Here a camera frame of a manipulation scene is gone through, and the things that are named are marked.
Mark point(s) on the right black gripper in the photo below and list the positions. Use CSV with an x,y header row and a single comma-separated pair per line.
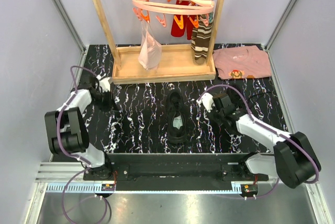
x,y
210,114

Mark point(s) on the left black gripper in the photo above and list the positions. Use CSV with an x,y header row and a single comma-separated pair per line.
x,y
111,105

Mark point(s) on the black shoelace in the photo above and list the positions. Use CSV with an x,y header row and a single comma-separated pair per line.
x,y
254,98

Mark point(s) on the black shoe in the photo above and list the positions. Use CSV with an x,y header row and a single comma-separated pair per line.
x,y
176,117
233,93

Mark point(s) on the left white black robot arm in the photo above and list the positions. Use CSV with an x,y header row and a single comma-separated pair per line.
x,y
66,130

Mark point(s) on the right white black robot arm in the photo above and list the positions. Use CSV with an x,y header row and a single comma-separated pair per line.
x,y
291,159

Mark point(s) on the black marble pattern mat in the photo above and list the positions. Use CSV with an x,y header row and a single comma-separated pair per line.
x,y
142,125

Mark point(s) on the pink folded t-shirt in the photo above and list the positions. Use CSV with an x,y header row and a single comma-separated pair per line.
x,y
247,62

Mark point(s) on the pink hanging bra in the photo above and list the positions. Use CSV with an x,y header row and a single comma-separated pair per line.
x,y
151,50

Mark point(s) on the right orange connector box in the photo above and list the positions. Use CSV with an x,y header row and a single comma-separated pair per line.
x,y
249,189

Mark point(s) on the orange connector box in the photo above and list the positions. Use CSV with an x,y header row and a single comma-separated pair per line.
x,y
249,189
108,187

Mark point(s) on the brown striped hanging sock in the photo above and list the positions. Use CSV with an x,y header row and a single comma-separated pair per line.
x,y
200,38

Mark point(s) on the left orange connector box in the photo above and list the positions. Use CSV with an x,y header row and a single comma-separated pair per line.
x,y
108,187

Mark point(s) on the red hanging sock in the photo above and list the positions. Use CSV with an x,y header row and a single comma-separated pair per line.
x,y
181,25

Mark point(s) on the pink round clip hanger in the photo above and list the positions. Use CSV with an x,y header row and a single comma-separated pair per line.
x,y
178,8

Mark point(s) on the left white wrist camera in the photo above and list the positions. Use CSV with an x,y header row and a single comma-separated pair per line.
x,y
104,84

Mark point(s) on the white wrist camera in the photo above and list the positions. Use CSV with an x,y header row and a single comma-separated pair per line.
x,y
104,84
207,101

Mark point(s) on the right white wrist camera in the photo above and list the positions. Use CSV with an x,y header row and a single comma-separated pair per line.
x,y
207,101

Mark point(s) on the wooden drying rack frame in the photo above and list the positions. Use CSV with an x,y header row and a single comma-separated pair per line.
x,y
177,63

